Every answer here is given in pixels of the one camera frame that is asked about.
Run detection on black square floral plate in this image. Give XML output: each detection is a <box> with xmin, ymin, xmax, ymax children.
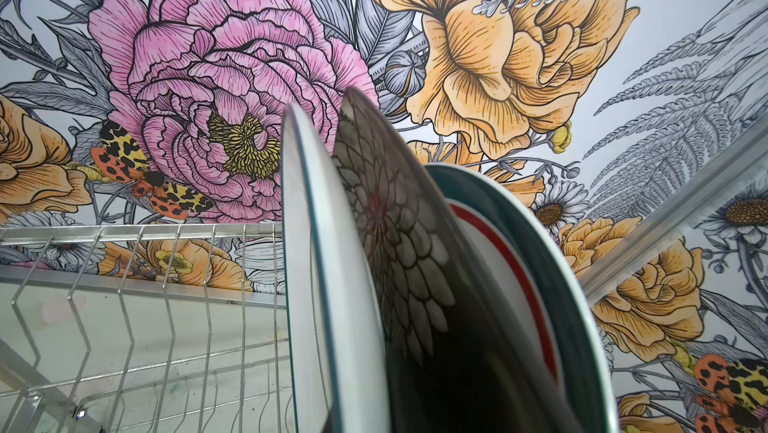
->
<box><xmin>331</xmin><ymin>87</ymin><xmax>577</xmax><ymax>433</ymax></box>

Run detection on white plate green red rim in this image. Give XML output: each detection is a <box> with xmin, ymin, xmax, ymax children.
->
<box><xmin>426</xmin><ymin>163</ymin><xmax>619</xmax><ymax>432</ymax></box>

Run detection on chrome wire dish rack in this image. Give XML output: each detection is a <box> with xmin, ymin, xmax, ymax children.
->
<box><xmin>1</xmin><ymin>224</ymin><xmax>298</xmax><ymax>432</ymax></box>

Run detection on white plate black rim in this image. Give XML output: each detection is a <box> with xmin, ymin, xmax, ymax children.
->
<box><xmin>281</xmin><ymin>104</ymin><xmax>391</xmax><ymax>432</ymax></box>

